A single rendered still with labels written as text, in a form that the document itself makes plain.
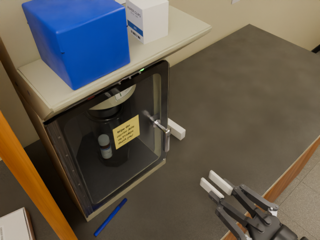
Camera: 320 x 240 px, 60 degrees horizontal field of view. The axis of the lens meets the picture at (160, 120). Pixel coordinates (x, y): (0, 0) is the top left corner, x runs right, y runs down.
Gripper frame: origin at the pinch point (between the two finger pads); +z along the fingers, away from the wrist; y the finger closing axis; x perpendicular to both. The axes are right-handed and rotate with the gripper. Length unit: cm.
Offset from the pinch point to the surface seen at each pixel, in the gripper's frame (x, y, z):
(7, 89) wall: -4, 26, 66
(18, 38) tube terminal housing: -41, 25, 23
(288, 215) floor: 114, -81, -14
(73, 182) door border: -4.1, 26.8, 21.7
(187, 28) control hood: -36.8, -0.4, 14.1
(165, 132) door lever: -6.3, 1.5, 17.5
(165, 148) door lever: 0.2, 1.5, 17.2
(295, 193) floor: 114, -99, -8
